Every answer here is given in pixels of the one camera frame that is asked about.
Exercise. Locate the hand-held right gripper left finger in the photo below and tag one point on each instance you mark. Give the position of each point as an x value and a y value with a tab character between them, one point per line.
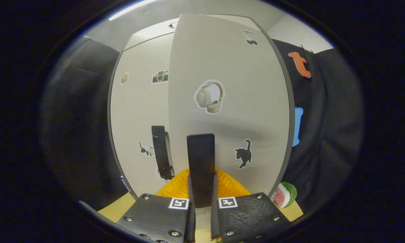
162	216

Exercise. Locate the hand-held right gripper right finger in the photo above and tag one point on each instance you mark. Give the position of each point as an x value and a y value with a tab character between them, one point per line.
249	216

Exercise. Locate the beige cabinet door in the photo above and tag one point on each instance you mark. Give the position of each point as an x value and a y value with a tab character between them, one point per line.
135	111
229	60

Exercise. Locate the beige double-door shoe cabinet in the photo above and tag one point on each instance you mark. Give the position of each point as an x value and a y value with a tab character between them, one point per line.
148	35

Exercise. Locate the watermelon slice toy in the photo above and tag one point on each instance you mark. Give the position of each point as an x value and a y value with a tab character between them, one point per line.
285	195

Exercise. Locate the black backdrop cloth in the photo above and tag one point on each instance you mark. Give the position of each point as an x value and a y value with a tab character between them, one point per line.
330	128

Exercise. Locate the ceiling light panel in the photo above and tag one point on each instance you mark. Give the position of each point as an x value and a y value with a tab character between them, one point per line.
131	10

